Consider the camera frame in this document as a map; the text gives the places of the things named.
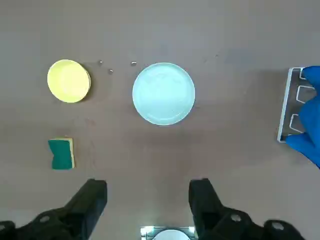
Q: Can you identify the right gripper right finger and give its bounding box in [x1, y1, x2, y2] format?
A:
[188, 177, 307, 240]

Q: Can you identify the small yellow dish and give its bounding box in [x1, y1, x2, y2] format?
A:
[46, 59, 92, 104]

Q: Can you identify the silver aluminium rack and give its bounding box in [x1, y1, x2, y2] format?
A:
[277, 66, 320, 143]

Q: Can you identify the green and yellow sponge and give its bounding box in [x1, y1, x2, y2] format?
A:
[47, 136, 76, 170]

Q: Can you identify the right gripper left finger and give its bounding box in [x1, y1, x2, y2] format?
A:
[0, 178, 108, 240]

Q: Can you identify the pale green round plate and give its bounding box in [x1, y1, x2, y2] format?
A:
[131, 62, 196, 126]

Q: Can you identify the blue cloth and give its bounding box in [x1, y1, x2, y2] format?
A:
[284, 65, 320, 171]

